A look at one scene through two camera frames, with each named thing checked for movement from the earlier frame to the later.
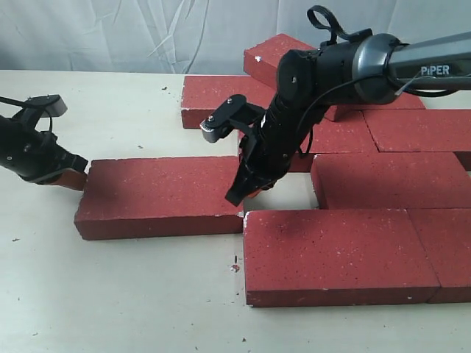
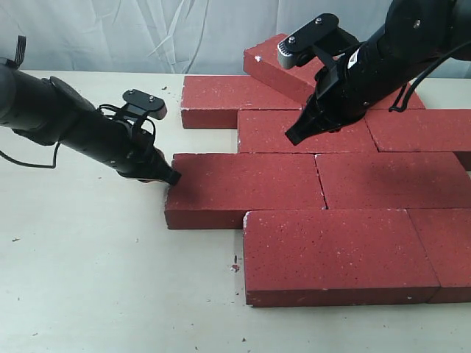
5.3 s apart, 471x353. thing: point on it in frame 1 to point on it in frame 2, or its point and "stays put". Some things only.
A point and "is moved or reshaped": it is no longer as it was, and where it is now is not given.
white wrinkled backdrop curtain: x=194 y=37 stays put
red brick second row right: x=420 y=130 stays put
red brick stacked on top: x=261 y=60 stays put
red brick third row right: x=389 y=180 stays put
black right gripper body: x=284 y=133 to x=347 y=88
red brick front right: x=444 y=234 stays put
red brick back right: x=403 y=101 stays put
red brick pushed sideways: x=148 y=197 is moved or reshaped
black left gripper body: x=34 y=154 to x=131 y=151
